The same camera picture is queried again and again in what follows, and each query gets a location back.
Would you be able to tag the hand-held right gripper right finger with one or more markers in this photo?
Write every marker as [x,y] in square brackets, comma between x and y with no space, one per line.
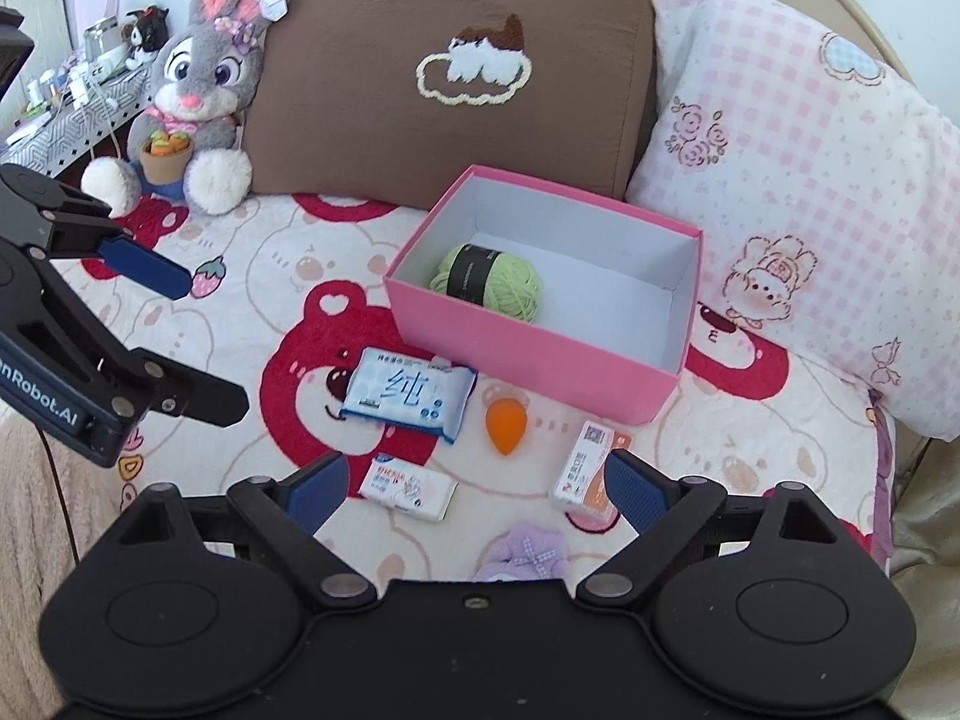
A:
[630,487]

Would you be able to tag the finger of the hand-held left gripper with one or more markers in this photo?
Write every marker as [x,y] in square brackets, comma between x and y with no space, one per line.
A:
[195,397]
[150,270]

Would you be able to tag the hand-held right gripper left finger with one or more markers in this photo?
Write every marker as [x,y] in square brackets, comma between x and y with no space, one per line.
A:
[324,491]

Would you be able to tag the white orange floss pick box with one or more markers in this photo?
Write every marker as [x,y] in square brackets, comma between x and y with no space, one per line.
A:
[577,469]

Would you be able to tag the blue wet wipes pack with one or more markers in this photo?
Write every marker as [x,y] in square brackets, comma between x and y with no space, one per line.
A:
[405,394]

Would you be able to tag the pink cardboard box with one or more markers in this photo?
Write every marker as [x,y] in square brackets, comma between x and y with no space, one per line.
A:
[525,360]

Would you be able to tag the small white tissue pack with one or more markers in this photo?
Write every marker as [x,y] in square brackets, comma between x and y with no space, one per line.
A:
[409,489]

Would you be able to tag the red bear printed blanket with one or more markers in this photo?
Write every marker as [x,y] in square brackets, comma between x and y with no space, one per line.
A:
[247,300]

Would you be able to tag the orange makeup sponge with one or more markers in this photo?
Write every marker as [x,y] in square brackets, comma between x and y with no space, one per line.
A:
[505,427]

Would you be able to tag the side table with patterned cloth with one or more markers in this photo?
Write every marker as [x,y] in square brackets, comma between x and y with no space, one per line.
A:
[67,127]

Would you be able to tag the grey plush bunny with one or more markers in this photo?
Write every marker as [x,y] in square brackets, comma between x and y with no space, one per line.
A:
[199,82]

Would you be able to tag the small dark-haired doll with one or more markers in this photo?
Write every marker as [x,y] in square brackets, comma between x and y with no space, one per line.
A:
[144,34]

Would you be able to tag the green yarn ball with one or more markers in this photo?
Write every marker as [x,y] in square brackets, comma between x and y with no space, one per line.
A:
[495,285]

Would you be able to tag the brown embroidered pillow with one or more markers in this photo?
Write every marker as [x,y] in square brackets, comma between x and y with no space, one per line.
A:
[360,120]

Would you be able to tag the beige cloth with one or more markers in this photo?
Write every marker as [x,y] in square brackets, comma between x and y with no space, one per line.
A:
[926,525]

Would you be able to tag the pink checkered pillow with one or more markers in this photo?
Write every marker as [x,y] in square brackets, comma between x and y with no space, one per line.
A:
[787,165]

